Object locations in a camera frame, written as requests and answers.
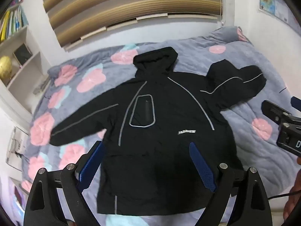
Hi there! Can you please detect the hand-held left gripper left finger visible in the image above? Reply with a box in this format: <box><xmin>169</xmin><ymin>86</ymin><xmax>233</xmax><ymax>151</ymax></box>
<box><xmin>25</xmin><ymin>141</ymin><xmax>106</xmax><ymax>226</ymax></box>

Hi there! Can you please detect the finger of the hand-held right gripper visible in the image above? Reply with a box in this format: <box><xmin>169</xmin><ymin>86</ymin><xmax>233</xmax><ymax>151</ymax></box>
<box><xmin>291</xmin><ymin>96</ymin><xmax>301</xmax><ymax>111</ymax></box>
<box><xmin>262</xmin><ymin>100</ymin><xmax>292</xmax><ymax>126</ymax></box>

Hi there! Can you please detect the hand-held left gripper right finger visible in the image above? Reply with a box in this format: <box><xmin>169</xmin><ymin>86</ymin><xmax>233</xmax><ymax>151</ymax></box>
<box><xmin>189</xmin><ymin>142</ymin><xmax>273</xmax><ymax>226</ymax></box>

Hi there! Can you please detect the black hooded jacket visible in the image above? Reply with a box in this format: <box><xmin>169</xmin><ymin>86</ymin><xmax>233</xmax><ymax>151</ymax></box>
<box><xmin>50</xmin><ymin>47</ymin><xmax>267</xmax><ymax>216</ymax></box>

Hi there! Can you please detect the person's right hand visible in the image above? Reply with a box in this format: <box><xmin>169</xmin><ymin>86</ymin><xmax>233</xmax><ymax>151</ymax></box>
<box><xmin>283</xmin><ymin>186</ymin><xmax>301</xmax><ymax>220</ymax></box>

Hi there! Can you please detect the grey floral blanket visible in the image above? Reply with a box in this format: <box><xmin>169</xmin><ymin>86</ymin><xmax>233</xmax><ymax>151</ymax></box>
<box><xmin>22</xmin><ymin>26</ymin><xmax>301</xmax><ymax>226</ymax></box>

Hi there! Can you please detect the white printed sheet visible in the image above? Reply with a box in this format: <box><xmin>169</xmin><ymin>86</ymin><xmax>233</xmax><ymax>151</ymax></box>
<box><xmin>7</xmin><ymin>127</ymin><xmax>29</xmax><ymax>166</ymax></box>

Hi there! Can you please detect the small chalkboard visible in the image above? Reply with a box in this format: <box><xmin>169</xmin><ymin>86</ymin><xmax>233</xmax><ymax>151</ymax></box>
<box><xmin>13</xmin><ymin>44</ymin><xmax>32</xmax><ymax>66</ymax></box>

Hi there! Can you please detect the golden globe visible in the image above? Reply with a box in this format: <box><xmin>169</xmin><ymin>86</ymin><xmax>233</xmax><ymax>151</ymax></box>
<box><xmin>0</xmin><ymin>56</ymin><xmax>13</xmax><ymax>79</ymax></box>

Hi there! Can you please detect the white bookshelf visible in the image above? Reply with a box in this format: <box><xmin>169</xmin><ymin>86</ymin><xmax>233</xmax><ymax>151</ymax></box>
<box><xmin>0</xmin><ymin>0</ymin><xmax>51</xmax><ymax>113</ymax></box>

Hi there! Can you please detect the row of books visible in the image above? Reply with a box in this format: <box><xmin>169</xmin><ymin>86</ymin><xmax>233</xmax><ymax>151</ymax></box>
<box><xmin>0</xmin><ymin>5</ymin><xmax>29</xmax><ymax>41</ymax></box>

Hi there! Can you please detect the striped window blind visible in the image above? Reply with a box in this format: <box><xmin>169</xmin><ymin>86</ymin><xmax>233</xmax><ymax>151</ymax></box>
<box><xmin>38</xmin><ymin>0</ymin><xmax>223</xmax><ymax>51</ymax></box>

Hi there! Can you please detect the black cable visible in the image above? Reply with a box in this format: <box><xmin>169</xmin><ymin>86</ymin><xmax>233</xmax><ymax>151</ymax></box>
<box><xmin>268</xmin><ymin>192</ymin><xmax>293</xmax><ymax>199</ymax></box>

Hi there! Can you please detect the wall map poster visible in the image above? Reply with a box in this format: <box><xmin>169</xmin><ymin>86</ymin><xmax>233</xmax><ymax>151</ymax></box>
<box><xmin>258</xmin><ymin>0</ymin><xmax>288</xmax><ymax>25</ymax></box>

